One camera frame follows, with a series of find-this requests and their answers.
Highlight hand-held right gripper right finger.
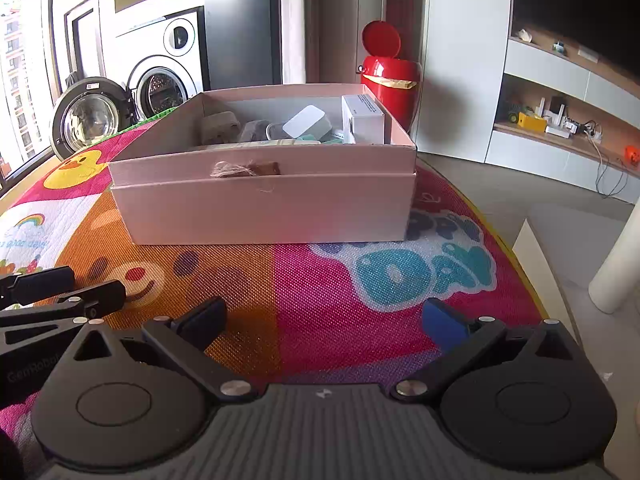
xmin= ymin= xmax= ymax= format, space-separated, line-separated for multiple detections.
xmin=390 ymin=299 xmax=584 ymax=402

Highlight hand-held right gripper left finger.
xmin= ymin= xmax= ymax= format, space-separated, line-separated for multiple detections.
xmin=72 ymin=296 xmax=258 ymax=404

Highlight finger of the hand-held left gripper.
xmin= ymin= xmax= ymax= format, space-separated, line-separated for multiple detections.
xmin=0 ymin=266 xmax=76 ymax=309
xmin=0 ymin=280 xmax=127 ymax=359

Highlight pink cardboard box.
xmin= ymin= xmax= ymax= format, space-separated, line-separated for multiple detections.
xmin=107 ymin=83 xmax=417 ymax=246

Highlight colourful printed play mat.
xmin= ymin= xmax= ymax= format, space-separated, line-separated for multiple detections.
xmin=0 ymin=110 xmax=546 ymax=461

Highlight twine with brown tag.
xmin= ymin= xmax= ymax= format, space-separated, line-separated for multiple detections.
xmin=210 ymin=160 xmax=281 ymax=179

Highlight white washing machine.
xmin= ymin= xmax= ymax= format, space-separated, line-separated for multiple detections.
xmin=50 ymin=55 xmax=203 ymax=158

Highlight white table leg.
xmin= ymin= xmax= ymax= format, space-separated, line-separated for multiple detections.
xmin=588 ymin=205 xmax=640 ymax=313

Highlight grey plug adapter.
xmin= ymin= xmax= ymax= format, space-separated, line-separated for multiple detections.
xmin=201 ymin=111 xmax=242 ymax=145

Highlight black framed window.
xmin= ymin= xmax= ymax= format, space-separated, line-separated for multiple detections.
xmin=0 ymin=0 xmax=56 ymax=181

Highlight white rectangular box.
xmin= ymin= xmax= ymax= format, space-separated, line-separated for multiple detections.
xmin=341 ymin=94 xmax=387 ymax=145

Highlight yellow box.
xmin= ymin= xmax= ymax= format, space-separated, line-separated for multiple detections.
xmin=517 ymin=112 xmax=547 ymax=133

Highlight red trash bin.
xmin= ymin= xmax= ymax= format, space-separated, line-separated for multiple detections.
xmin=360 ymin=20 xmax=422 ymax=133

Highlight grey tall cabinet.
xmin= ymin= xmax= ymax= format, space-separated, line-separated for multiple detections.
xmin=204 ymin=0 xmax=282 ymax=92

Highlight black cables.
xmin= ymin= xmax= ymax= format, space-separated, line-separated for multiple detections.
xmin=582 ymin=120 xmax=632 ymax=197

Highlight white wall shelf unit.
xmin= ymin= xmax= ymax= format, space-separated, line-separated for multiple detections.
xmin=487 ymin=22 xmax=640 ymax=180

